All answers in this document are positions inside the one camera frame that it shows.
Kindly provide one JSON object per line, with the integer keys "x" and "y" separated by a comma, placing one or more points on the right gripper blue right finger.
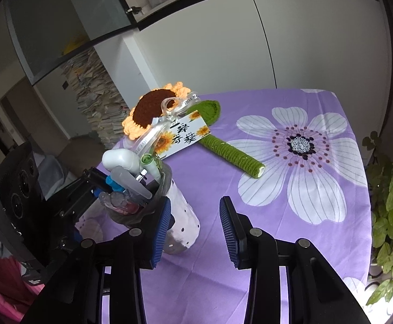
{"x": 316, "y": 294}

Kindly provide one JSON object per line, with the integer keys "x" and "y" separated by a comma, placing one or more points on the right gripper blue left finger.
{"x": 74, "y": 293}

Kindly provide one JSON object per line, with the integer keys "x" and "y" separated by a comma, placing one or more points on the red gel pen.
{"x": 118, "y": 202}

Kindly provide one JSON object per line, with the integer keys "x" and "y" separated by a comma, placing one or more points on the white correction tape dispenser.
{"x": 121, "y": 158}

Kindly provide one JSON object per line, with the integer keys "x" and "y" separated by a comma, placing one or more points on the black marker pen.
{"x": 97, "y": 178}

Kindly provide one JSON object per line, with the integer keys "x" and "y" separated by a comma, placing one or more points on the blue gel pen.
{"x": 115, "y": 187}

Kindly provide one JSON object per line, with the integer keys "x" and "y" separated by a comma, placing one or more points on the green gel pen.
{"x": 150, "y": 163}

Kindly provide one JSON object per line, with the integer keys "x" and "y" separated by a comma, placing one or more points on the purple floral tablecloth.
{"x": 313, "y": 187}

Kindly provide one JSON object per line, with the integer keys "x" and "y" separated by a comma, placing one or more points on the tall stack of magazines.
{"x": 97, "y": 97}

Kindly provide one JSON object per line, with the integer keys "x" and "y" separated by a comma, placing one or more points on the green potted plant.
{"x": 379, "y": 172}

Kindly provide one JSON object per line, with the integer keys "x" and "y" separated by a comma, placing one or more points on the sunflower greeting card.
{"x": 181, "y": 134}

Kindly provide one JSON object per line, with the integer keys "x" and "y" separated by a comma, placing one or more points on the crochet sunflower with green stem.
{"x": 149, "y": 107}

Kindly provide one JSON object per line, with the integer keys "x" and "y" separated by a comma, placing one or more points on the white printed ribbon bow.
{"x": 172, "y": 108}

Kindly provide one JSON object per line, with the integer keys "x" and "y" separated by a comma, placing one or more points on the yellow plush toy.
{"x": 74, "y": 44}

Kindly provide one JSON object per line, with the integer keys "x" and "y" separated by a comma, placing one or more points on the glass cabinet door left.
{"x": 40, "y": 29}

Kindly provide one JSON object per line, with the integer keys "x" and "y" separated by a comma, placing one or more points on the white bookcase with shelves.
{"x": 215, "y": 46}

